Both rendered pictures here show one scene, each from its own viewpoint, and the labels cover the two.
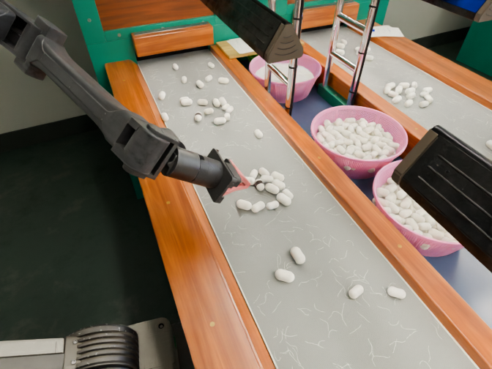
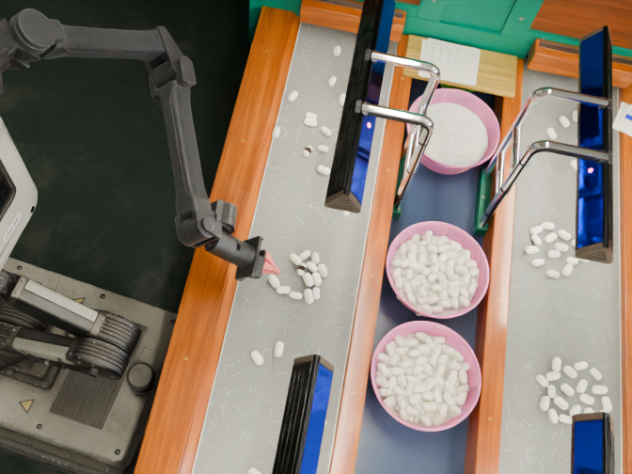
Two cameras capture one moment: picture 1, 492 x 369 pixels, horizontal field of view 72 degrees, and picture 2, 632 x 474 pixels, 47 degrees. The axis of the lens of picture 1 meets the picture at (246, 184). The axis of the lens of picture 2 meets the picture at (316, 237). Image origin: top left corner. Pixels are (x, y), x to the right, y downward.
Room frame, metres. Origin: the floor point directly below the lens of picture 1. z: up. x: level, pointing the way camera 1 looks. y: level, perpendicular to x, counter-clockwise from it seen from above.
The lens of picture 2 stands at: (-0.08, -0.32, 2.45)
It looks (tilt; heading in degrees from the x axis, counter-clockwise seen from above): 64 degrees down; 22
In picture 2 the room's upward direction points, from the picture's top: 13 degrees clockwise
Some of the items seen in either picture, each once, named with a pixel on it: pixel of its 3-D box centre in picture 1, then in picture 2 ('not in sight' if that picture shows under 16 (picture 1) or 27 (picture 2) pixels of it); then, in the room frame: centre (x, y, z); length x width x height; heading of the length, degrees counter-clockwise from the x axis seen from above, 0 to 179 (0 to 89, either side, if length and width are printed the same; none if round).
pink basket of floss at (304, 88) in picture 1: (284, 77); (449, 135); (1.20, -0.14, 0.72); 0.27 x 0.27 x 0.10
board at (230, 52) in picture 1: (260, 43); (460, 66); (1.40, -0.06, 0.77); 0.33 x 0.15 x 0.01; 113
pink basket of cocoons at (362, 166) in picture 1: (354, 143); (434, 275); (0.79, -0.32, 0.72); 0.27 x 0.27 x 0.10
